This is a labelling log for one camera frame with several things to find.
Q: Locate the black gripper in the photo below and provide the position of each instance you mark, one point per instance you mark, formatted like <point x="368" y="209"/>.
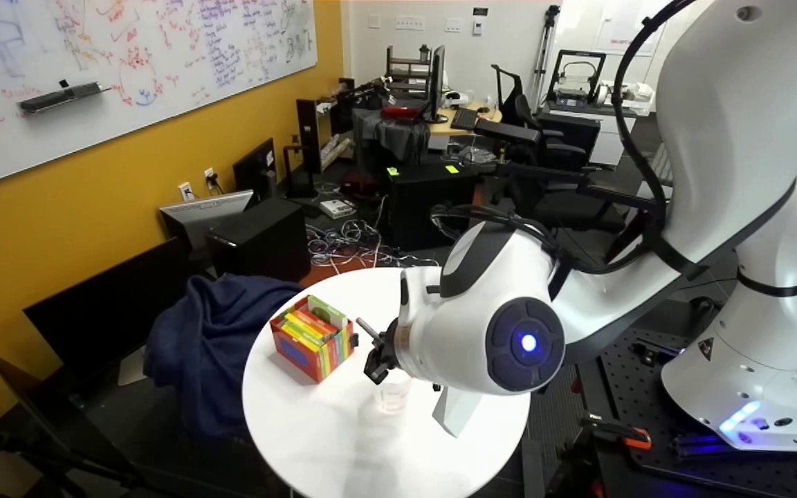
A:
<point x="393" y="346"/>

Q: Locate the clear plastic measuring container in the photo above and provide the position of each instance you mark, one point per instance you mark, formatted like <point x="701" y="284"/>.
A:
<point x="393" y="397"/>

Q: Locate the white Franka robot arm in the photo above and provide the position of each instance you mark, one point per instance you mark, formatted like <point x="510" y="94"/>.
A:
<point x="740" y="111"/>

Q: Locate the red box of colourful books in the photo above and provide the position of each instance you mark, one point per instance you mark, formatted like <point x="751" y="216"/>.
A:
<point x="303" y="354"/>

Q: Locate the black tower with green lights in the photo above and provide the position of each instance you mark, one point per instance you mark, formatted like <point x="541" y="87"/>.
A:
<point x="416" y="209"/>

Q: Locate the black computer case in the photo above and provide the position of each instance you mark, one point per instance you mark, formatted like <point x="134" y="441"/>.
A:
<point x="260" y="238"/>

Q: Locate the dark blue cloth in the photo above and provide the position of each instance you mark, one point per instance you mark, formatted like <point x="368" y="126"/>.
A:
<point x="206" y="340"/>

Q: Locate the grey cloth covered desk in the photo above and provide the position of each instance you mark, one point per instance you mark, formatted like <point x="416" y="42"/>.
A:
<point x="398" y="140"/>

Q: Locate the black monitor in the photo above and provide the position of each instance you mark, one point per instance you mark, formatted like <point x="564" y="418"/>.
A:
<point x="254" y="170"/>

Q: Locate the grey monitor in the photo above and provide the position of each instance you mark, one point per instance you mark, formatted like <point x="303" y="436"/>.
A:
<point x="199" y="212"/>

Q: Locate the black perforated robot table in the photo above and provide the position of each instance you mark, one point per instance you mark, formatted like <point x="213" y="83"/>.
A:
<point x="638" y="470"/>

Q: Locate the black flat panel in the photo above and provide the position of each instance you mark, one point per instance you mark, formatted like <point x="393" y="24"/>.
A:
<point x="103" y="306"/>

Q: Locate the metal shelf rack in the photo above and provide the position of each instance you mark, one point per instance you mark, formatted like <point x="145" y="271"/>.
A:
<point x="437" y="73"/>

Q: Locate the black framed picture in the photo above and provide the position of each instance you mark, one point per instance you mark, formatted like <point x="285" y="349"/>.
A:
<point x="575" y="78"/>

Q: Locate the white wall outlet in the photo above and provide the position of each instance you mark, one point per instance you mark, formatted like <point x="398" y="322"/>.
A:
<point x="186" y="192"/>
<point x="209" y="176"/>

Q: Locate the wall whiteboard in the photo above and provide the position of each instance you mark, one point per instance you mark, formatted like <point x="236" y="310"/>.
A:
<point x="139" y="55"/>

